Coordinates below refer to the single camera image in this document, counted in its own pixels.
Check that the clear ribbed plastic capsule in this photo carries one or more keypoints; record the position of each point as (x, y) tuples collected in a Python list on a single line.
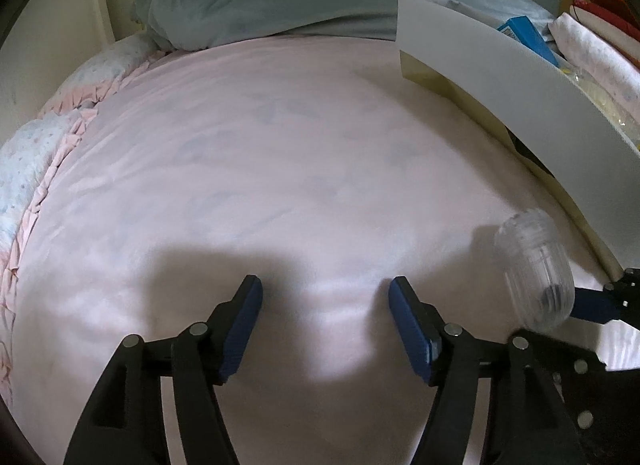
[(536, 269)]

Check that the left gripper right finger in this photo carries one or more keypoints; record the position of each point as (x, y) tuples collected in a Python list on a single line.
[(527, 422)]

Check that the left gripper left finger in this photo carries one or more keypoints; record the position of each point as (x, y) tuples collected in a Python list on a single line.
[(123, 421)]

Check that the cream wooden headboard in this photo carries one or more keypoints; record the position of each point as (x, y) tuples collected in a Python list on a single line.
[(47, 43)]

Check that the red folded cloth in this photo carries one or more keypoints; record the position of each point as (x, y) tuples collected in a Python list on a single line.
[(611, 20)]

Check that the blue cartoon carton box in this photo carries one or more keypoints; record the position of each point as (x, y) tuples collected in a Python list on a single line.
[(523, 31)]

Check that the grey pillow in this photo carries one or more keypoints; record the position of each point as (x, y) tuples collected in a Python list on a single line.
[(200, 24)]

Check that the floral quilt with pink ruffle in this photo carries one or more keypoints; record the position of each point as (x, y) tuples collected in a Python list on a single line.
[(31, 158)]

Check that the pink bed sheet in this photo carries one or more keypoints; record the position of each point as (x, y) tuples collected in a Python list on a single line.
[(312, 163)]

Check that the white floral folded cloth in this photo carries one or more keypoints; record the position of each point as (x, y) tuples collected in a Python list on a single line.
[(587, 51)]

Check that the clear pack of cream pads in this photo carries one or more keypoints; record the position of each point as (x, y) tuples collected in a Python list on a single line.
[(607, 105)]

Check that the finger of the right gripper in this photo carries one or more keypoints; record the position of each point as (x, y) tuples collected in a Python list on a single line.
[(596, 306)]

